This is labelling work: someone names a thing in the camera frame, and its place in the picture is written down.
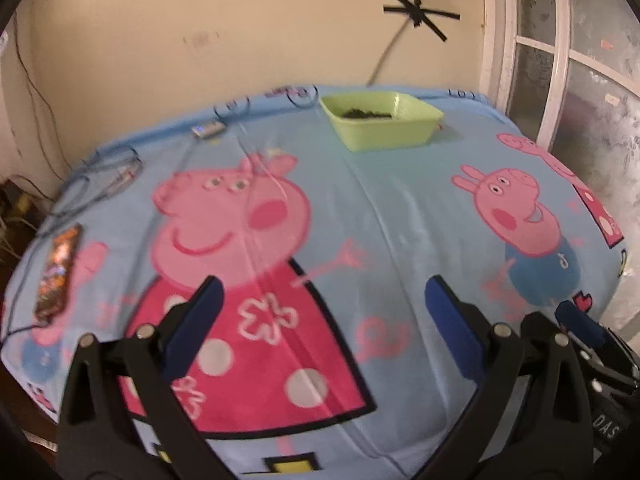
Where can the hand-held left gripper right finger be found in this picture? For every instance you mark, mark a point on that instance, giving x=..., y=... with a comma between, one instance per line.
x=450, y=327

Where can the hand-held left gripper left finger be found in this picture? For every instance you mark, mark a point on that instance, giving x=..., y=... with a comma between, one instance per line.
x=197, y=320

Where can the white charger box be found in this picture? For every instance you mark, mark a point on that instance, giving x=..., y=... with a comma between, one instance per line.
x=207, y=130

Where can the blue cartoon printed blanket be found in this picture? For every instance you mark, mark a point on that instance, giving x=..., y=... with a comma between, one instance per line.
x=400, y=220

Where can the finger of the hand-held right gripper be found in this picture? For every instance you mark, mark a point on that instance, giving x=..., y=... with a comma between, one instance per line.
x=582, y=325

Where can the smartphone with colourful screen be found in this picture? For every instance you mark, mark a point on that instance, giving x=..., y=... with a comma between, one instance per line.
x=59, y=270

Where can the green plastic tray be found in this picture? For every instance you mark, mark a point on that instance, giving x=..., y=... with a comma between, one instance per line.
x=385, y=132

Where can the white framed glass door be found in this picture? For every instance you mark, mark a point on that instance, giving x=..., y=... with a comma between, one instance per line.
x=540, y=60

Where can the black tape cross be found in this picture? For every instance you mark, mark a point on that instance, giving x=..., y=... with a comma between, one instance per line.
x=417, y=10

